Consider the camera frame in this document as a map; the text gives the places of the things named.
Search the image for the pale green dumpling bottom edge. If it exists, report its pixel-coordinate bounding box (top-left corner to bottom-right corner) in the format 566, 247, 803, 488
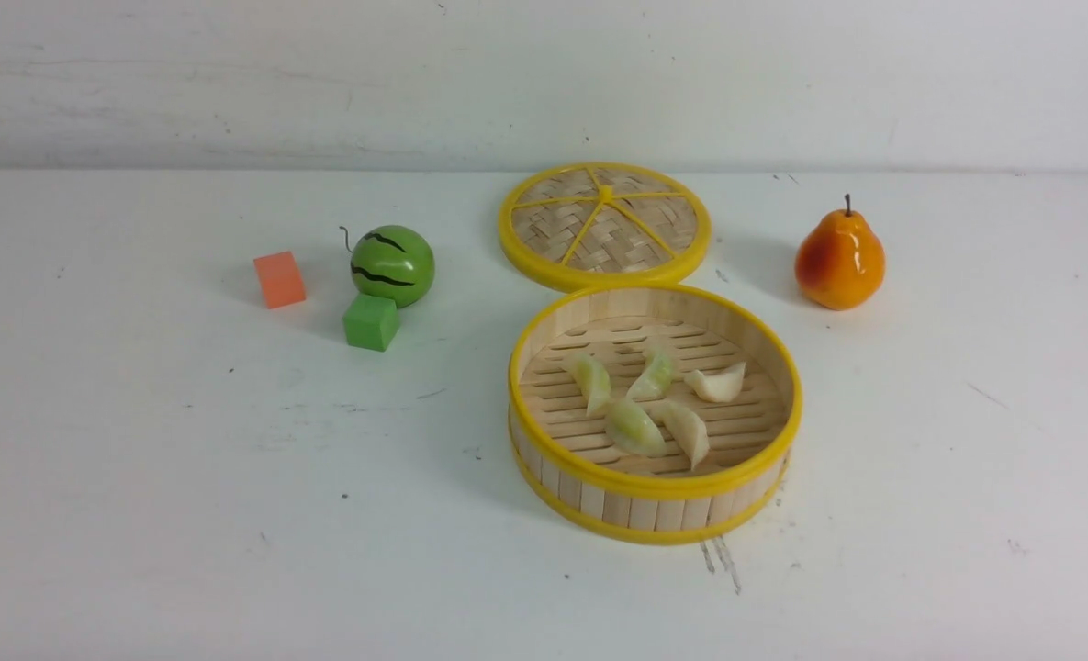
626, 344, 678, 401

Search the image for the pale yellow dumpling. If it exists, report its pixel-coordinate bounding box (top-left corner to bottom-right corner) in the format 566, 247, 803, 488
605, 398, 667, 457

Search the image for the cream dumpling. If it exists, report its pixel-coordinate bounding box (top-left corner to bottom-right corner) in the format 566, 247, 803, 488
653, 400, 709, 470

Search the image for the white dumpling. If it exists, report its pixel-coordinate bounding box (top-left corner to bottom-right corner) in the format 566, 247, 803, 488
683, 361, 746, 403

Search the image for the woven bamboo steamer lid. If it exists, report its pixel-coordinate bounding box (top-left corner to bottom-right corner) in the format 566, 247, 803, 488
497, 162, 712, 292

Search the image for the bamboo steamer tray yellow rim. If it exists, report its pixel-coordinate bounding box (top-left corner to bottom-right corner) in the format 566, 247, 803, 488
509, 285, 803, 544

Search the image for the green toy watermelon ball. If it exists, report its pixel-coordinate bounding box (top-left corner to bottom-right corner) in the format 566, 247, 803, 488
342, 225, 437, 308

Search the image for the green foam cube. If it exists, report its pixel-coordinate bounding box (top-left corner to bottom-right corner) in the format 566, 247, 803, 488
342, 294, 400, 353

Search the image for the orange foam cube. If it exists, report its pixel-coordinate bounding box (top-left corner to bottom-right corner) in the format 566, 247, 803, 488
254, 251, 306, 309

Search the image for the orange toy pear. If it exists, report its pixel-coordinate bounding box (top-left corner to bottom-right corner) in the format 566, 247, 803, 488
794, 194, 887, 312

